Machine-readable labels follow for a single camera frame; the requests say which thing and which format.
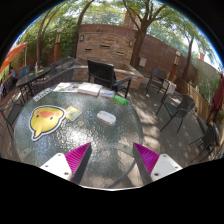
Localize thin white booklet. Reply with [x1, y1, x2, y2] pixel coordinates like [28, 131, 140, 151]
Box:
[98, 88, 116, 99]

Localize yellow chick-shaped mouse pad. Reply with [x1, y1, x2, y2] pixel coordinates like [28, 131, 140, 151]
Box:
[28, 104, 67, 142]

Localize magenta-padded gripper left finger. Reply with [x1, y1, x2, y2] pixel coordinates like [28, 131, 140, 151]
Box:
[39, 142, 93, 185]

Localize red patio umbrella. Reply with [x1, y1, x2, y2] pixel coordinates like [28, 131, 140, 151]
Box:
[206, 73, 224, 124]

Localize colourful sticker sheet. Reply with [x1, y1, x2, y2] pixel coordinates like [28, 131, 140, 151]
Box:
[53, 82, 81, 93]

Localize dark round patio table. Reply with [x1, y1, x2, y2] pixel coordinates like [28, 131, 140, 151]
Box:
[15, 66, 52, 101]

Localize yellow printed card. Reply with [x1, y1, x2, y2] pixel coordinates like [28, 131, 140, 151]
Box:
[64, 106, 83, 122]

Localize thick white book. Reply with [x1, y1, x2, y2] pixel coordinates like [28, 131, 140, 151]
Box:
[76, 82, 103, 97]

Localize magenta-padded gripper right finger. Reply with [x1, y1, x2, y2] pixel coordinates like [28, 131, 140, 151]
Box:
[132, 142, 184, 186]

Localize black slatted bench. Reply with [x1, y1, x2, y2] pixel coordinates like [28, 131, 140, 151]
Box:
[87, 59, 133, 99]

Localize small green box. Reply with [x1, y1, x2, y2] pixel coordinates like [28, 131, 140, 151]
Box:
[113, 95, 128, 106]

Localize wooden lamp post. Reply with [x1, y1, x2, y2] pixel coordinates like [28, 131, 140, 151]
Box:
[53, 28, 64, 63]
[168, 50, 182, 83]

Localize dark metal patio chair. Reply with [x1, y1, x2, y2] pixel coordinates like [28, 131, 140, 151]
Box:
[49, 57, 76, 76]

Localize orange patio umbrella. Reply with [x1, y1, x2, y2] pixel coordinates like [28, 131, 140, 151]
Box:
[0, 41, 29, 75]

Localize white computer mouse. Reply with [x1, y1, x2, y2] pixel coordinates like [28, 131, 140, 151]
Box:
[96, 110, 117, 126]

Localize dark wicker armchair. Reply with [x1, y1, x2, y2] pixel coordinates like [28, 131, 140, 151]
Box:
[31, 67, 76, 96]

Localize black mesh patio chair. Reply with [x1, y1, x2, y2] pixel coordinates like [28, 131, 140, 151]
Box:
[155, 93, 197, 133]
[189, 121, 221, 158]
[0, 96, 24, 138]

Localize blue patio chair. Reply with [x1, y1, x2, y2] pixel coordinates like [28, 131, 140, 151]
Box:
[145, 67, 168, 96]
[17, 65, 32, 79]

